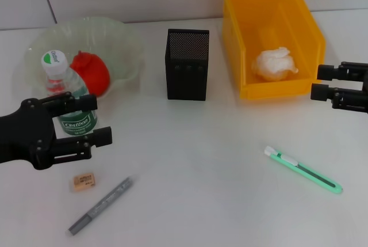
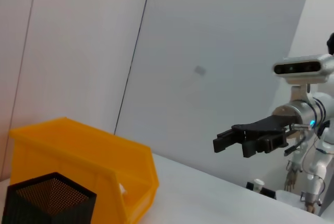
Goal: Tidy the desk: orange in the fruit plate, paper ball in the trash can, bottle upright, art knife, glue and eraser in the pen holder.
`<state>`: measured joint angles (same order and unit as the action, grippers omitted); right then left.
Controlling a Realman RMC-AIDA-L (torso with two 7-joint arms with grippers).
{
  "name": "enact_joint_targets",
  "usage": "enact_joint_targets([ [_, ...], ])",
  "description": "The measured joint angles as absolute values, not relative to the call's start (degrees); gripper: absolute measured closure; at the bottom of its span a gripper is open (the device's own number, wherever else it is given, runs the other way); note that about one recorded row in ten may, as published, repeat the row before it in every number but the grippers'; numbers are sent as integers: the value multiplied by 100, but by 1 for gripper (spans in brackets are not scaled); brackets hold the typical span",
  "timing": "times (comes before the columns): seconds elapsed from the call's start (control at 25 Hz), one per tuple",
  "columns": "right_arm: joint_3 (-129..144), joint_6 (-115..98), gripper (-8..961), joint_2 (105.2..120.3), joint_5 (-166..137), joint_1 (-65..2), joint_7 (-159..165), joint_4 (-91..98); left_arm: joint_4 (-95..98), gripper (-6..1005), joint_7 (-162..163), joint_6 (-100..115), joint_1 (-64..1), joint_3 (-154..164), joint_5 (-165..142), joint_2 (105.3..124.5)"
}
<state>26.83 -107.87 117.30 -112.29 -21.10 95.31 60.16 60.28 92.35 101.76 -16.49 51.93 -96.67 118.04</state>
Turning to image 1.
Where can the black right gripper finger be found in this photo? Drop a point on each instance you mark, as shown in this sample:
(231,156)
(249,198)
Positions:
(320,91)
(326,72)

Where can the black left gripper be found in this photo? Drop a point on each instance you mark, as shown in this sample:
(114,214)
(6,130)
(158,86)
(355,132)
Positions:
(26,137)

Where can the white paper ball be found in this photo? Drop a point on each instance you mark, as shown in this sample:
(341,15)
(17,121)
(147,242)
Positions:
(273,64)

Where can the clear plastic water bottle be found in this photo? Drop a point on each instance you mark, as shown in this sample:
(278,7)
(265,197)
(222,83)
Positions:
(57,71)

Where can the green utility knife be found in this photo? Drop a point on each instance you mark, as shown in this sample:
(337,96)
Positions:
(304,170)

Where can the small beige eraser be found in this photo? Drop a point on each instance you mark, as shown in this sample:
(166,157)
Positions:
(83,182)

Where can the green glass fruit plate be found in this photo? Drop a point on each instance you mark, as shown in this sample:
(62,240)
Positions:
(123,45)

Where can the grey marker pen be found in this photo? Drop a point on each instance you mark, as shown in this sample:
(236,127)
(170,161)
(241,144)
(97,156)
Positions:
(103,203)

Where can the black mesh pen holder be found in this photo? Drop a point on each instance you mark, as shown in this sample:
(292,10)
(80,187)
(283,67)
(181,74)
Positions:
(187,80)

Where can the yellow plastic bin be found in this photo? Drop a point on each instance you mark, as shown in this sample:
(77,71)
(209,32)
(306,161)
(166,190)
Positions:
(258,13)

